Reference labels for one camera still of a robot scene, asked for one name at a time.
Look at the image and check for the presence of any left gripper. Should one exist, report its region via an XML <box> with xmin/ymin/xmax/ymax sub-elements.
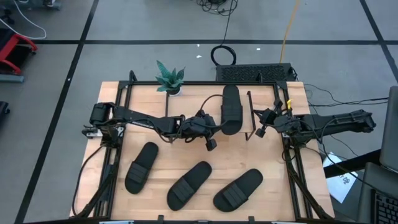
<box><xmin>182</xmin><ymin>109</ymin><xmax>224</xmax><ymax>152</ymax></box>

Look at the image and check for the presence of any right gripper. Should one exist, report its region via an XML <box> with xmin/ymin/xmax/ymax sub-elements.
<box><xmin>252</xmin><ymin>99</ymin><xmax>295</xmax><ymax>138</ymax></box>

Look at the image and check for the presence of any black slide sandal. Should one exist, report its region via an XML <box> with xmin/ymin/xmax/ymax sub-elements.
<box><xmin>166</xmin><ymin>161</ymin><xmax>213</xmax><ymax>212</ymax></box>
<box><xmin>220</xmin><ymin>84</ymin><xmax>244</xmax><ymax>136</ymax></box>
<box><xmin>124</xmin><ymin>141</ymin><xmax>160</xmax><ymax>195</ymax></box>
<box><xmin>213</xmin><ymin>168</ymin><xmax>264</xmax><ymax>213</ymax></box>

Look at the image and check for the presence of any wooden shelf with metal legs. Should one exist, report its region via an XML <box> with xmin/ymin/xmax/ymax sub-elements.
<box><xmin>164</xmin><ymin>90</ymin><xmax>257</xmax><ymax>142</ymax></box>

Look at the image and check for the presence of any black keyboard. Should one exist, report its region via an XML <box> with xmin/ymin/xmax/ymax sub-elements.
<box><xmin>215</xmin><ymin>63</ymin><xmax>296</xmax><ymax>83</ymax></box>

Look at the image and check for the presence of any green potted plant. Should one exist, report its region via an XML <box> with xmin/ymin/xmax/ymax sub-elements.
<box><xmin>155</xmin><ymin>60</ymin><xmax>187</xmax><ymax>96</ymax></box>

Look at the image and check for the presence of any black beam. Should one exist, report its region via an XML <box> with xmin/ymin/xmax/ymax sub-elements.
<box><xmin>323</xmin><ymin>149</ymin><xmax>382</xmax><ymax>179</ymax></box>

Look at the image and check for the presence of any white paper sheet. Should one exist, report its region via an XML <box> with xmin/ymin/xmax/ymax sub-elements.
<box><xmin>323</xmin><ymin>152</ymin><xmax>359</xmax><ymax>205</ymax></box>

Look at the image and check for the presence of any grey monitor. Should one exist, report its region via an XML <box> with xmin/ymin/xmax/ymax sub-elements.
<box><xmin>379</xmin><ymin>86</ymin><xmax>398</xmax><ymax>175</ymax></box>

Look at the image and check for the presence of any grey flat plate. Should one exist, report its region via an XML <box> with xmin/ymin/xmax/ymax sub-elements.
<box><xmin>0</xmin><ymin>73</ymin><xmax>25</xmax><ymax>83</ymax></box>

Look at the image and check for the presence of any red metal cart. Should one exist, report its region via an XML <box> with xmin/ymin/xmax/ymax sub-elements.
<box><xmin>0</xmin><ymin>28</ymin><xmax>39</xmax><ymax>76</ymax></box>

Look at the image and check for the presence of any black metal rig frame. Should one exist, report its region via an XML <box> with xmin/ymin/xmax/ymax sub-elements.
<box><xmin>73</xmin><ymin>70</ymin><xmax>335</xmax><ymax>222</ymax></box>

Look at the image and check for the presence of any coiled black cable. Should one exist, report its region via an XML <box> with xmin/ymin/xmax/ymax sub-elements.
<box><xmin>210</xmin><ymin>12</ymin><xmax>238</xmax><ymax>67</ymax></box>

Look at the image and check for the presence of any yellow cable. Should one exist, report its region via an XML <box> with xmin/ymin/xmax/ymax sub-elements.
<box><xmin>279</xmin><ymin>0</ymin><xmax>302</xmax><ymax>64</ymax></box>

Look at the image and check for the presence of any tangled black cable bundle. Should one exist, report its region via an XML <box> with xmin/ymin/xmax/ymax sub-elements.
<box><xmin>196</xmin><ymin>0</ymin><xmax>239</xmax><ymax>17</ymax></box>

